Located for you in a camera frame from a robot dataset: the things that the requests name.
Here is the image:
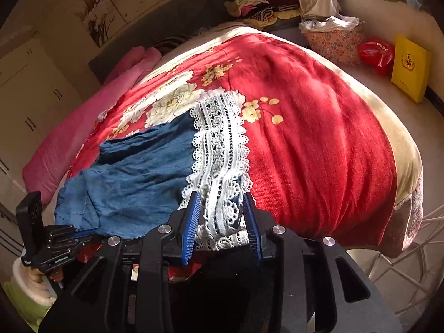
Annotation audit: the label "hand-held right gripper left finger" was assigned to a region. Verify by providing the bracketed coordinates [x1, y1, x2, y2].
[38, 191, 202, 333]

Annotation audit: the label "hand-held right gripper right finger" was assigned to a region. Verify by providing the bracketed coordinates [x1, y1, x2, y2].
[242, 191, 403, 333]

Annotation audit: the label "blue denim pants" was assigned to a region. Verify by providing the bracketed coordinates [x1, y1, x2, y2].
[55, 91, 256, 251]

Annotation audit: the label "person's left forearm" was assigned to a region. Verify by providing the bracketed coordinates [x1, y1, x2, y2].
[3, 260, 58, 332]

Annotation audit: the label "person's left hand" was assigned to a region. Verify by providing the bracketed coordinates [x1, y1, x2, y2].
[29, 270, 64, 284]

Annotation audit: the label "red floral blanket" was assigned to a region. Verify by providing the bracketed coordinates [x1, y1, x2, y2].
[66, 33, 398, 250]

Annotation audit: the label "pink quilt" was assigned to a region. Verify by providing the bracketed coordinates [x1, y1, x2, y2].
[22, 46, 162, 195]

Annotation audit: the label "cream wardrobe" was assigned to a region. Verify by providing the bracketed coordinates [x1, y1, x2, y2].
[0, 29, 85, 268]

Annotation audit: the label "dark striped pillow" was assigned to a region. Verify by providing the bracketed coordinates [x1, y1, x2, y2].
[153, 35, 191, 55]

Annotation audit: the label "floral fabric basket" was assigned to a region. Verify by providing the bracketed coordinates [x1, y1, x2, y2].
[300, 24, 367, 67]

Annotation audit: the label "grey bed headboard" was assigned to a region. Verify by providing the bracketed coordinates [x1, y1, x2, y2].
[87, 0, 231, 84]

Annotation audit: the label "red plastic bag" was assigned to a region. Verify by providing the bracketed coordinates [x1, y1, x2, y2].
[358, 37, 396, 76]

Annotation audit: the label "white cloth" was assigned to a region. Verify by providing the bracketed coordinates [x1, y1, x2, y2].
[299, 16, 360, 34]

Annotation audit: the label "pile of folded clothes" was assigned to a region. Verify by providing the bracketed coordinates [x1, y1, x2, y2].
[224, 0, 303, 30]

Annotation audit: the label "yellow paper bag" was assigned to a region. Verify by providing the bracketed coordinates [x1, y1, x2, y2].
[391, 35, 433, 103]

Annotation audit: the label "white wire rack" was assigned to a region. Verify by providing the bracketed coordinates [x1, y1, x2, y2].
[347, 211, 444, 321]

